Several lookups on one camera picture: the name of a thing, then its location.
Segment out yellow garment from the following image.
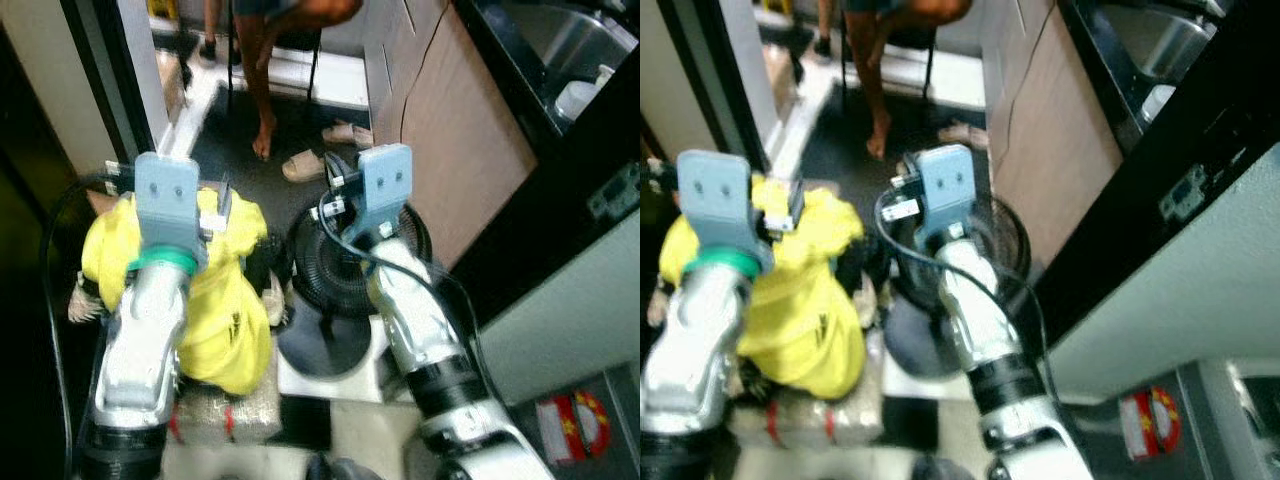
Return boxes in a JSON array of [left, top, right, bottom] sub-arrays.
[[80, 184, 273, 397], [660, 174, 869, 401]]

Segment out black floor fan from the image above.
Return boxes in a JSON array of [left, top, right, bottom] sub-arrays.
[[275, 198, 437, 381], [884, 192, 1033, 379]]

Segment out person's bare legs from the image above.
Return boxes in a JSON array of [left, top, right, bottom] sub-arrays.
[[846, 0, 973, 161], [234, 0, 365, 161]]

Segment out brown wooden cabinet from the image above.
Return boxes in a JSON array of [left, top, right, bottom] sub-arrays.
[[362, 0, 541, 273], [978, 0, 1125, 271]]

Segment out black chair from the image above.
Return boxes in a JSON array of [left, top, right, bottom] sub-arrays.
[[838, 28, 941, 113], [224, 28, 325, 119]]

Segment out white woven sack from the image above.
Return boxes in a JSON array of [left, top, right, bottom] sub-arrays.
[[168, 368, 283, 447], [728, 376, 883, 447]]

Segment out white soap bottle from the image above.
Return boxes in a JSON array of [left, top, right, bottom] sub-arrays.
[[1138, 84, 1179, 127], [554, 64, 617, 123]]

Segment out steel sink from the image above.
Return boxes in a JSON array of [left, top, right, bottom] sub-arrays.
[[1096, 0, 1233, 109], [498, 0, 641, 113]]

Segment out red and yellow package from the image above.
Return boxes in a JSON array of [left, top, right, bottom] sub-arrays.
[[534, 389, 614, 467], [1117, 385, 1184, 457]]

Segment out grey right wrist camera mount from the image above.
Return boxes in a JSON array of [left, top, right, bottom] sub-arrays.
[[352, 143, 415, 243], [914, 144, 977, 247]]

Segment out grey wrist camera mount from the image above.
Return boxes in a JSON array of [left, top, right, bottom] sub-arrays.
[[914, 144, 977, 247], [676, 149, 773, 277], [352, 143, 415, 243], [132, 152, 209, 273]]

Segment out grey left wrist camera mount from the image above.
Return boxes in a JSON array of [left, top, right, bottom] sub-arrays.
[[676, 149, 773, 277], [132, 152, 209, 273]]

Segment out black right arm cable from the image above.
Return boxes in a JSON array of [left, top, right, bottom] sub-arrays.
[[874, 188, 1051, 381], [316, 188, 493, 403]]

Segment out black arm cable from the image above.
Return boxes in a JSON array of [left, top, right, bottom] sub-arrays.
[[38, 172, 135, 480], [316, 188, 493, 403], [874, 188, 1051, 381]]

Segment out wall power outlet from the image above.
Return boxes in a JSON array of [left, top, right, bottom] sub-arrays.
[[1158, 163, 1213, 223], [588, 162, 641, 223]]

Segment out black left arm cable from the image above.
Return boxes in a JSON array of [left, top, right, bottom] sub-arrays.
[[38, 172, 135, 480]]

